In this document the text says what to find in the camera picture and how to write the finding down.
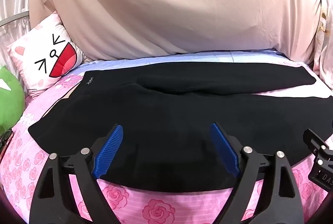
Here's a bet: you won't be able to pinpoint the floral cream curtain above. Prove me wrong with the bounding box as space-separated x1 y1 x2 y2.
312 0 333 84

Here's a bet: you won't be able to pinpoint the metal rail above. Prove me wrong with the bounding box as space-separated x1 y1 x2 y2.
0 11 30 29

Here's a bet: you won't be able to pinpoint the black pants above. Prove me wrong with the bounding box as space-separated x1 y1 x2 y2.
28 61 333 193

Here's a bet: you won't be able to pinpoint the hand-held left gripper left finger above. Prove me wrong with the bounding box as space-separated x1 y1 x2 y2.
30 124 124 224

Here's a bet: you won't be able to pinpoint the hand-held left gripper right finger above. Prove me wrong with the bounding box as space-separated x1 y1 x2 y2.
209 123 305 224

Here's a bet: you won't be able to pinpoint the black object with red trim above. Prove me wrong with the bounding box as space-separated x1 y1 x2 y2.
0 130 14 163

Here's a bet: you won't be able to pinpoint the cartoon cat face pillow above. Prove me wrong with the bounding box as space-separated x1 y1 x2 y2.
7 12 87 97

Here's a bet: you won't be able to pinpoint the pink floral bedsheet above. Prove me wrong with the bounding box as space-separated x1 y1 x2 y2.
0 48 333 224

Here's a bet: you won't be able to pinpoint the green plush toy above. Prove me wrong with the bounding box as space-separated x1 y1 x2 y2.
0 65 25 136

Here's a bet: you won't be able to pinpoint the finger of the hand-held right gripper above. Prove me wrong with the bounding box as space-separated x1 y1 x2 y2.
304 129 333 162

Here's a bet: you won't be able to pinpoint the beige blanket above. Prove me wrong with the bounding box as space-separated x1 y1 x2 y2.
28 0 323 75

